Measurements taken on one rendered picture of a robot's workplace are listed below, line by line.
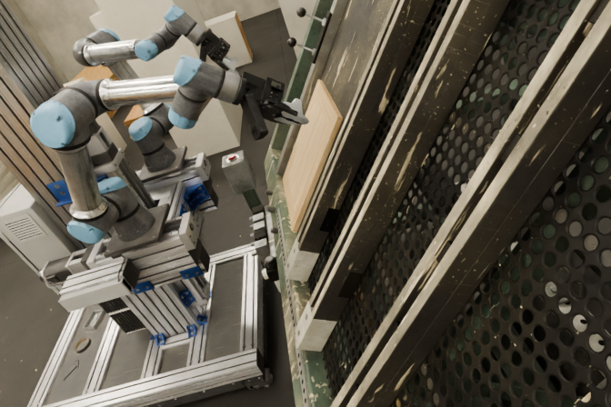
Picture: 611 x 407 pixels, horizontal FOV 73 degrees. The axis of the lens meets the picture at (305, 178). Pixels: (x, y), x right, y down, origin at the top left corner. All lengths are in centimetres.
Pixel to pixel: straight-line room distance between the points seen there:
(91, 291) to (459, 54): 150
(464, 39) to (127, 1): 347
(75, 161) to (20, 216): 65
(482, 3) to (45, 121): 109
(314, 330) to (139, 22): 335
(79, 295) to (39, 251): 37
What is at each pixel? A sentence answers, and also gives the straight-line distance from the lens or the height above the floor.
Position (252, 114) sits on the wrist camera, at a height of 149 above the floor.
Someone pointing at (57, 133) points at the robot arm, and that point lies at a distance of 131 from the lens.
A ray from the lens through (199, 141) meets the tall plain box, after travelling 437.
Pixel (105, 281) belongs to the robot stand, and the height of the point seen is 95.
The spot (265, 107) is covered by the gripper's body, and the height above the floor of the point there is 149.
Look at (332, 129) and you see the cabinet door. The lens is 137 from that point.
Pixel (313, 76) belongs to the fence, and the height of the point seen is 128.
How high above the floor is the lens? 189
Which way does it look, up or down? 33 degrees down
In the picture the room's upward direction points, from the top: 21 degrees counter-clockwise
